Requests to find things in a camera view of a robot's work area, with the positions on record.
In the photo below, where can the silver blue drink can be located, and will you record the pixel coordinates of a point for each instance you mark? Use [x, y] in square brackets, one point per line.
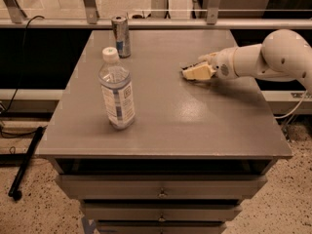
[122, 36]

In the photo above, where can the metal window rail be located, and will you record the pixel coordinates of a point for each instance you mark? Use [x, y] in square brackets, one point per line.
[217, 14]

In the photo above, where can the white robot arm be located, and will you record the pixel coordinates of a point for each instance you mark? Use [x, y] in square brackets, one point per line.
[283, 55]

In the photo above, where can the clear plastic water bottle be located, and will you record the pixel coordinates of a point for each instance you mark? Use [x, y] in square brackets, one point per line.
[117, 90]

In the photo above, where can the black rod on floor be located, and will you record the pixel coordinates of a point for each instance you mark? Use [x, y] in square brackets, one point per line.
[14, 191]

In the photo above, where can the grey metal drawer cabinet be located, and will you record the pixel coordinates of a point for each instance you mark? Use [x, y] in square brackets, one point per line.
[192, 155]

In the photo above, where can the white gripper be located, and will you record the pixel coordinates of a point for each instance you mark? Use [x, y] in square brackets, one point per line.
[222, 64]

